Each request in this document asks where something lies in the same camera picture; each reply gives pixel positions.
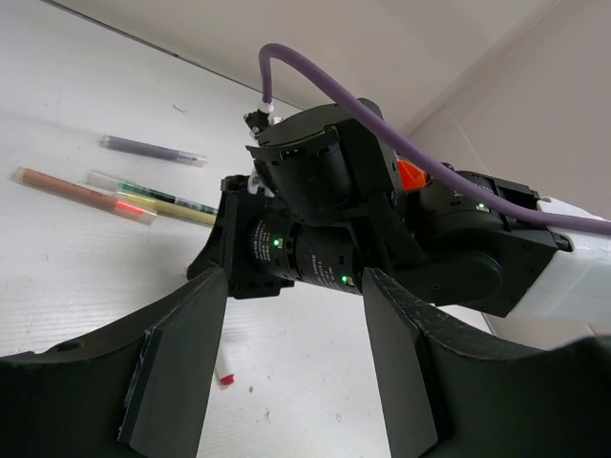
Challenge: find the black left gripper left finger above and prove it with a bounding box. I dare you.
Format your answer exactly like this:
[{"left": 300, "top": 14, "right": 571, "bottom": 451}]
[{"left": 1, "top": 268, "right": 227, "bottom": 457}]

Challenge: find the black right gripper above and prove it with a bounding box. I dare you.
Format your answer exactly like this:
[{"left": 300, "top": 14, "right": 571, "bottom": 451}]
[{"left": 187, "top": 175, "right": 294, "bottom": 300}]

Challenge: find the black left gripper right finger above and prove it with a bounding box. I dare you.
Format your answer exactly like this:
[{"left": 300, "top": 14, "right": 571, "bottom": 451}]
[{"left": 363, "top": 269, "right": 610, "bottom": 457}]

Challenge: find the white marker red cap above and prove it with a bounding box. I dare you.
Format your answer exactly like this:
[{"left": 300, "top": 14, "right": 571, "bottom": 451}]
[{"left": 215, "top": 352, "right": 235, "bottom": 388}]

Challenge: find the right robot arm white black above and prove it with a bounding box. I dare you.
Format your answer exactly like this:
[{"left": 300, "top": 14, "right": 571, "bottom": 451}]
[{"left": 187, "top": 104, "right": 610, "bottom": 323}]

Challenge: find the green yellow highlighter pen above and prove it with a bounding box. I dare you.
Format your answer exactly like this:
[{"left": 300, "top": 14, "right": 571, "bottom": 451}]
[{"left": 86, "top": 172, "right": 218, "bottom": 226}]

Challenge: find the brown marker pen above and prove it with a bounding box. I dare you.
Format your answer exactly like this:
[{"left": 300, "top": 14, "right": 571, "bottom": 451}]
[{"left": 12, "top": 167, "right": 157, "bottom": 225}]

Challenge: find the grey purple pen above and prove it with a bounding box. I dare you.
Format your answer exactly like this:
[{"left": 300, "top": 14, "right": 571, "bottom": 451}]
[{"left": 100, "top": 135, "right": 207, "bottom": 167}]

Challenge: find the orange round divided container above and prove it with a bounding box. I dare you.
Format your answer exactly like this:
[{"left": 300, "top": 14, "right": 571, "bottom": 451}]
[{"left": 397, "top": 159, "right": 429, "bottom": 191}]

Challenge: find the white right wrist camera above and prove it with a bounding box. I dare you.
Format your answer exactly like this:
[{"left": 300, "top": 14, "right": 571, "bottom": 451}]
[{"left": 243, "top": 101, "right": 282, "bottom": 140}]

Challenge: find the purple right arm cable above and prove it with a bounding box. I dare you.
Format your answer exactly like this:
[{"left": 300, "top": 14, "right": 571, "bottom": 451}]
[{"left": 258, "top": 42, "right": 611, "bottom": 239}]

